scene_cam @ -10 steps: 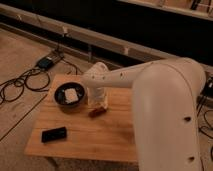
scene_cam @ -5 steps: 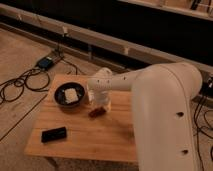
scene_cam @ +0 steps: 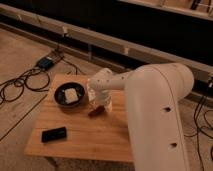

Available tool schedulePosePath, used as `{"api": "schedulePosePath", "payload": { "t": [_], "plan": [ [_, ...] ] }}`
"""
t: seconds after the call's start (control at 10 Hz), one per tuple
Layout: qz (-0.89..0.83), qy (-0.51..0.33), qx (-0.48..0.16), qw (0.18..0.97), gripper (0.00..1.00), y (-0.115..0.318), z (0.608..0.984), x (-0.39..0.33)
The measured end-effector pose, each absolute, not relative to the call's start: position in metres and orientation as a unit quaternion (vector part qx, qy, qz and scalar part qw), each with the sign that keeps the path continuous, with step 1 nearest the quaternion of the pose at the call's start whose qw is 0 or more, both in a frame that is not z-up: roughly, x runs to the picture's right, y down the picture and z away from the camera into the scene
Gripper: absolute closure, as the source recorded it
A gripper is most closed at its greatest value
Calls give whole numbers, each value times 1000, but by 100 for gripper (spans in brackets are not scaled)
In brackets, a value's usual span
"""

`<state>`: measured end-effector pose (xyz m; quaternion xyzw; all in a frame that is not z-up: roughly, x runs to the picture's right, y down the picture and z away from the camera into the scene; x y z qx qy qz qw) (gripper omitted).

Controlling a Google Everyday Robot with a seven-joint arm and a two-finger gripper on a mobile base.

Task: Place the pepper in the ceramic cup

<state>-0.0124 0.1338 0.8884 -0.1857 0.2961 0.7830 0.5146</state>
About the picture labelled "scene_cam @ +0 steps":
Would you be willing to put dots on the black bowl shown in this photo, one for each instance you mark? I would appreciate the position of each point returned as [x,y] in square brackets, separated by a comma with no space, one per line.
[59,94]

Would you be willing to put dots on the blue power adapter box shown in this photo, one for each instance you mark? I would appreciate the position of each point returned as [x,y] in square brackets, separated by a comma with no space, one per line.
[45,63]

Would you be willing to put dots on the white sponge block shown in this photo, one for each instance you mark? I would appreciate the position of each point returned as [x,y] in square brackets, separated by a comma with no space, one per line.
[71,95]

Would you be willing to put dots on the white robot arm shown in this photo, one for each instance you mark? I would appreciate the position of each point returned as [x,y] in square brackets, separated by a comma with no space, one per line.
[151,95]

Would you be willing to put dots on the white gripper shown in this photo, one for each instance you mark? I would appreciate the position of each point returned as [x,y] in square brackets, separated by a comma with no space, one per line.
[102,97]

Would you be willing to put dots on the wooden table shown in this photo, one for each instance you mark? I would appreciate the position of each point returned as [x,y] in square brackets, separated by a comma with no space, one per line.
[103,137]

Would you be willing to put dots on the black rectangular remote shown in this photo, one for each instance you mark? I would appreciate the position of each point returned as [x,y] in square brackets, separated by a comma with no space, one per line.
[53,134]

